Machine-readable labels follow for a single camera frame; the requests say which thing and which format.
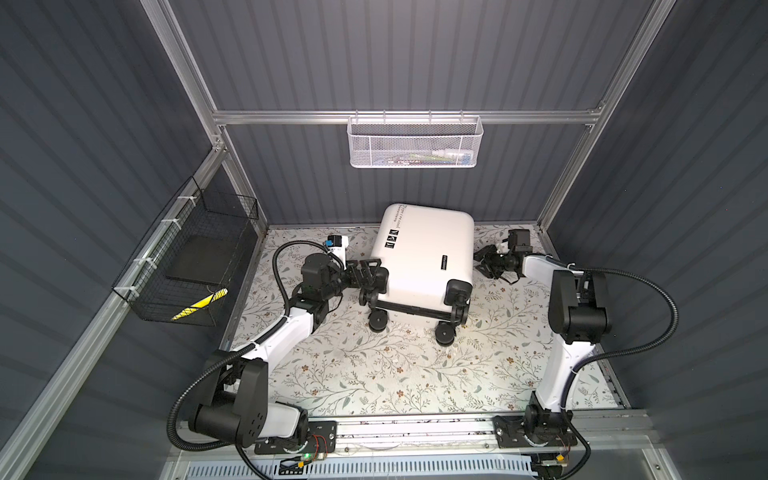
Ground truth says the black right corrugated cable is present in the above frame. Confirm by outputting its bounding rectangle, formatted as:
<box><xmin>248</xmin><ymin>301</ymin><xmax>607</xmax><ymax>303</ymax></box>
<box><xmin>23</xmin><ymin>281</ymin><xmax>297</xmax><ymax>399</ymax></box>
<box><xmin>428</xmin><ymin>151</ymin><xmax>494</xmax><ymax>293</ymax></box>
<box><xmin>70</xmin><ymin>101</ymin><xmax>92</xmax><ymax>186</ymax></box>
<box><xmin>557</xmin><ymin>266</ymin><xmax>680</xmax><ymax>480</ymax></box>

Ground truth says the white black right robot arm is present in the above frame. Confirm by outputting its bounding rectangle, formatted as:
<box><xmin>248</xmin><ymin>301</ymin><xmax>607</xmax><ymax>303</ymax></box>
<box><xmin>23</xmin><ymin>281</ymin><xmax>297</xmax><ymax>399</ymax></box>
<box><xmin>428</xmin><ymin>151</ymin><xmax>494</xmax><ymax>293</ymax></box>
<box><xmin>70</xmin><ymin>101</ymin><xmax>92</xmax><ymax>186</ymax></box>
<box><xmin>473</xmin><ymin>229</ymin><xmax>611</xmax><ymax>446</ymax></box>

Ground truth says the black corrugated cable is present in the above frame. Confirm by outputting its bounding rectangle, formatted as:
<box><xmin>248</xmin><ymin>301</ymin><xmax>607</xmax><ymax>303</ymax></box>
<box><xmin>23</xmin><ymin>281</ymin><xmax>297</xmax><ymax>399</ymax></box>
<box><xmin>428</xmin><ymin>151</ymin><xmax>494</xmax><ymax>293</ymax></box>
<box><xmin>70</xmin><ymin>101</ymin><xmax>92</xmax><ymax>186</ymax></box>
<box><xmin>166</xmin><ymin>239</ymin><xmax>337</xmax><ymax>480</ymax></box>
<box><xmin>557</xmin><ymin>266</ymin><xmax>680</xmax><ymax>480</ymax></box>

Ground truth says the yellow black striped item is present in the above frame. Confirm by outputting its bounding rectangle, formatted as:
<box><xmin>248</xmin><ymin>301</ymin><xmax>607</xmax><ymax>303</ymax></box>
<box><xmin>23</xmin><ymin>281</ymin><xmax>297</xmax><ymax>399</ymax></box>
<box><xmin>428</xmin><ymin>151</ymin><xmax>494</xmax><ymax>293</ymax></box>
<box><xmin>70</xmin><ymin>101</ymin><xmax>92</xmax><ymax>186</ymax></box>
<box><xmin>172</xmin><ymin>288</ymin><xmax>228</xmax><ymax>321</ymax></box>

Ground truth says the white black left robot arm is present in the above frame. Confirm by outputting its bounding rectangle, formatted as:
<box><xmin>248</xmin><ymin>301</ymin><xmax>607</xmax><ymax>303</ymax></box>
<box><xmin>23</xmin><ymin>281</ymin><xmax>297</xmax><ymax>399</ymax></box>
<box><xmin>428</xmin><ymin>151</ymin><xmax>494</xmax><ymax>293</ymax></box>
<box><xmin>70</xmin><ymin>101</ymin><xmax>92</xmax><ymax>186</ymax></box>
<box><xmin>167</xmin><ymin>252</ymin><xmax>388</xmax><ymax>451</ymax></box>

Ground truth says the white hard-shell suitcase black lining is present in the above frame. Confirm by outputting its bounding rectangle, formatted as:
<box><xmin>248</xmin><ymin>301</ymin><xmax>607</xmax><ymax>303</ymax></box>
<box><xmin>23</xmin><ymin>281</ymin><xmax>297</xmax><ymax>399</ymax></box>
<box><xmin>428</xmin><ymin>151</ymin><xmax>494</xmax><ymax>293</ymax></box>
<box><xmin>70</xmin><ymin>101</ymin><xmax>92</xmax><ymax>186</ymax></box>
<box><xmin>360</xmin><ymin>203</ymin><xmax>475</xmax><ymax>347</ymax></box>

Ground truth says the black wire mesh basket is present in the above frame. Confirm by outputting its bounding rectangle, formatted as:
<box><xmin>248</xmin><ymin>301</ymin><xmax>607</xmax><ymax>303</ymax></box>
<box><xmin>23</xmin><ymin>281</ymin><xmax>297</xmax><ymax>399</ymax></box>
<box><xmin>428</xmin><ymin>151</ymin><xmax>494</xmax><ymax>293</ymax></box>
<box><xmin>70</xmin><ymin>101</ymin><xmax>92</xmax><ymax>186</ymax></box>
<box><xmin>113</xmin><ymin>178</ymin><xmax>259</xmax><ymax>327</ymax></box>

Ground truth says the black left corrugated cable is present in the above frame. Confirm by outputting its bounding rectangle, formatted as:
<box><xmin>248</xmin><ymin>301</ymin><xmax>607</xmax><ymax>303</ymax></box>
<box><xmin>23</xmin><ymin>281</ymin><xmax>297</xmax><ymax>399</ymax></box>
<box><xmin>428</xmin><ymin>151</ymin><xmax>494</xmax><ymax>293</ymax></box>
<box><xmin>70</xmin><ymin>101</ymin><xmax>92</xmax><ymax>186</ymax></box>
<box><xmin>166</xmin><ymin>239</ymin><xmax>337</xmax><ymax>480</ymax></box>

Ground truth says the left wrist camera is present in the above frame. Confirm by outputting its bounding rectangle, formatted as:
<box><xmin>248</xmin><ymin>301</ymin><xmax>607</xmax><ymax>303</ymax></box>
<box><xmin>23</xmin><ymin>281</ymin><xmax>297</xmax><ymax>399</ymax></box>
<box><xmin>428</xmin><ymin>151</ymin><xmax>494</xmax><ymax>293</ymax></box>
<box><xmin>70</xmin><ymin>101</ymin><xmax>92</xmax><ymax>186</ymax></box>
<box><xmin>325</xmin><ymin>234</ymin><xmax>349</xmax><ymax>267</ymax></box>

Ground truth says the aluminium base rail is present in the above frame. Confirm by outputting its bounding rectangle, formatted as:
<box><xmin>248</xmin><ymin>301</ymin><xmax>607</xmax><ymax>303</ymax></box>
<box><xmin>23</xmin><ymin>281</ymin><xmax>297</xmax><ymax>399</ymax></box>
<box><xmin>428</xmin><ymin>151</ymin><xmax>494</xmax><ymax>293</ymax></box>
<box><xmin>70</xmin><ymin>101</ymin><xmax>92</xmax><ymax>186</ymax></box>
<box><xmin>158</xmin><ymin>410</ymin><xmax>682</xmax><ymax>480</ymax></box>

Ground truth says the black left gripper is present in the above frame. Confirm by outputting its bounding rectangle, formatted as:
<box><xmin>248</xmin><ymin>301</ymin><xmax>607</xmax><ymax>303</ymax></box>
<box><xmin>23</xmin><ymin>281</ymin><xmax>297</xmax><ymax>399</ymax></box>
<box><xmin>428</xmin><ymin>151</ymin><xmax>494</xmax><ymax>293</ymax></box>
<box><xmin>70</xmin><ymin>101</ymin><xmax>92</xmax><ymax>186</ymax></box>
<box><xmin>319</xmin><ymin>257</ymin><xmax>378</xmax><ymax>304</ymax></box>

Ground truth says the white wire mesh basket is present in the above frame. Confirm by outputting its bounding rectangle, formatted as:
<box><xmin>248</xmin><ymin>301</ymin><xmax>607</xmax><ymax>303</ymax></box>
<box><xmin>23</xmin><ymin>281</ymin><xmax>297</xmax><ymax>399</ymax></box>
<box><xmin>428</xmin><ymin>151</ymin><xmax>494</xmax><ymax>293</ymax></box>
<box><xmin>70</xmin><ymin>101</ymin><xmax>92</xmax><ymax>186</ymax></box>
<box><xmin>346</xmin><ymin>114</ymin><xmax>484</xmax><ymax>169</ymax></box>

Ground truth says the black pad in basket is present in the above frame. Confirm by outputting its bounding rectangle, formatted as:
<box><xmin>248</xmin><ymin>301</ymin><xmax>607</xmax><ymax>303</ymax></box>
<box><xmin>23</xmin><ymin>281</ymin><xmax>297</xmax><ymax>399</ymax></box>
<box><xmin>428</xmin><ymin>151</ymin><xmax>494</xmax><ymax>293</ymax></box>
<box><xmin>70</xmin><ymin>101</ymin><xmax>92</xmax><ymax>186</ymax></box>
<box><xmin>166</xmin><ymin>235</ymin><xmax>238</xmax><ymax>286</ymax></box>

